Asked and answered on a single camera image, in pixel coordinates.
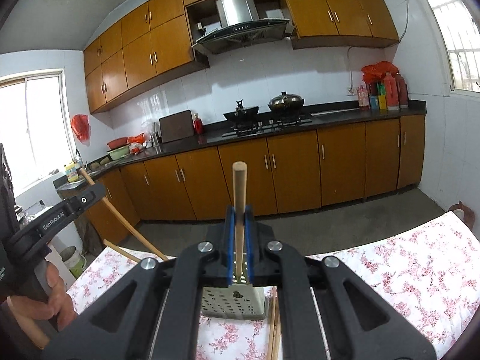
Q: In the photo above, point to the upper wooden cabinets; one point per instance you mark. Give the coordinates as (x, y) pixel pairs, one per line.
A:
(162, 40)

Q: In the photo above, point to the red thermos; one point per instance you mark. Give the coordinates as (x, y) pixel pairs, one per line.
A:
(391, 93)

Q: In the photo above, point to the steel range hood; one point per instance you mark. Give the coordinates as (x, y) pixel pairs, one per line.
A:
(219, 26)

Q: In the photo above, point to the person's left hand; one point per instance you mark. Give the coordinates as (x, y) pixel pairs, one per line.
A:
(59, 303)

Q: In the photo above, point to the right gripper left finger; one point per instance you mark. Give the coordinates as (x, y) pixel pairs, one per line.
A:
(229, 236)

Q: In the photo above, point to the right window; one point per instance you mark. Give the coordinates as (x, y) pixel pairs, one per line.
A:
(461, 38)

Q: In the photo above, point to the gas stove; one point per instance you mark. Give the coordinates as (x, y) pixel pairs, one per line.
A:
(260, 126)

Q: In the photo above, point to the wooden chopstick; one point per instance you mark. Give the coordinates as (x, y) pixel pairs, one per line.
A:
(120, 251)
(115, 217)
(274, 333)

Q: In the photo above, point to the wooden chopstick on table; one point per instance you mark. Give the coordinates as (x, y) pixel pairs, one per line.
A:
(120, 251)

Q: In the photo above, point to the wooden chopstick beside holder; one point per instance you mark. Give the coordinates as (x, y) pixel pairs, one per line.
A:
(274, 333)

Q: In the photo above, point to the red plastic bag on counter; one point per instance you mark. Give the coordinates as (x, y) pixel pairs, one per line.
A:
(376, 72)

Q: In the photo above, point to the grey perforated utensil holder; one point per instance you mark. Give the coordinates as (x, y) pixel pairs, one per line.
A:
(239, 301)

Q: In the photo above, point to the red bag hanging on wall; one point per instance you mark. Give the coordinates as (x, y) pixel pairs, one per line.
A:
(80, 127)

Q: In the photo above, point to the lower wooden cabinets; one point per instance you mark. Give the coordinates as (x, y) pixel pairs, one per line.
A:
(326, 164)

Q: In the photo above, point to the black countertop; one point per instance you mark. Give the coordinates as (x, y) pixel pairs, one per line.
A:
(221, 133)

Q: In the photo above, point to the green basin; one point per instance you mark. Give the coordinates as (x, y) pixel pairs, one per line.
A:
(118, 153)

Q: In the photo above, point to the dark cutting board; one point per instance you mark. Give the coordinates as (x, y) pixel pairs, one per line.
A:
(176, 126)

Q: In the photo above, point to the red bowl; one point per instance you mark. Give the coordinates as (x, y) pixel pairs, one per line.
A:
(117, 143)

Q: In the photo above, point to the left window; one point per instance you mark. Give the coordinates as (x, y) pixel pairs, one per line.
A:
(34, 128)

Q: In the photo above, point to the yellow detergent bottle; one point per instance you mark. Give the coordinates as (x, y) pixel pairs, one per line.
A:
(71, 172)

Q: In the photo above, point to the red bottle on counter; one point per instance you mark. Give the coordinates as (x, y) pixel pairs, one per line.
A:
(197, 124)

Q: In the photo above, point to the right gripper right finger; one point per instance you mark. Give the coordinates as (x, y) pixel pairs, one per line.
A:
(250, 239)

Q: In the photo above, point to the steel pot with lid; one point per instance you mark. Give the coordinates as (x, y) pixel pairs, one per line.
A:
(286, 105)

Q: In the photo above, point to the floral pink tablecloth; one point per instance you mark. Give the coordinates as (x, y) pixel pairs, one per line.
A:
(429, 274)

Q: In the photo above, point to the wooden cabinets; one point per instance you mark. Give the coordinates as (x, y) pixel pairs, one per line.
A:
(162, 40)
(326, 164)

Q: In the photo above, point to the window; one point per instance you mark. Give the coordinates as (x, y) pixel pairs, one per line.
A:
(34, 128)
(461, 38)

